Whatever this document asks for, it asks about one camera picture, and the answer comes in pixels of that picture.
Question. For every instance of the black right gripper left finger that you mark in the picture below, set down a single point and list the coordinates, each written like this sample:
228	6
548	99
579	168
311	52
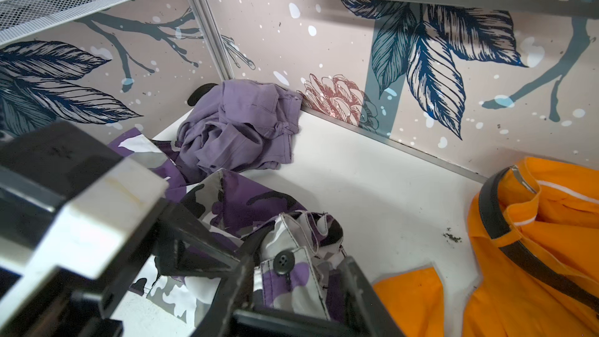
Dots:
235	293

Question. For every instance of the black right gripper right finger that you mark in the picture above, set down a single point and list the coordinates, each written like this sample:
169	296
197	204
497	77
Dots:
363	312

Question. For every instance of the purple camouflage trousers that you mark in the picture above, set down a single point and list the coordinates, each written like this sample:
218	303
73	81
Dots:
296	252

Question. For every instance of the orange trousers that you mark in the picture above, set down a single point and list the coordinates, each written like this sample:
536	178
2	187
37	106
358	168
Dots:
534	230

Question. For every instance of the black belt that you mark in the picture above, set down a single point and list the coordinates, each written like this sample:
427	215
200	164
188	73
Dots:
497	227
199	93

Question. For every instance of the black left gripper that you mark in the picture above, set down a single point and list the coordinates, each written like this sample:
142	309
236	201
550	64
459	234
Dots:
62	303

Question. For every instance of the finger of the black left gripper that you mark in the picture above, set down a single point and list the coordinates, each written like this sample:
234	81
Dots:
186	248

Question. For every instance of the lilac purple trousers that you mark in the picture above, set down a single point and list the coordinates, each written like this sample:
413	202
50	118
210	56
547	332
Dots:
238	125

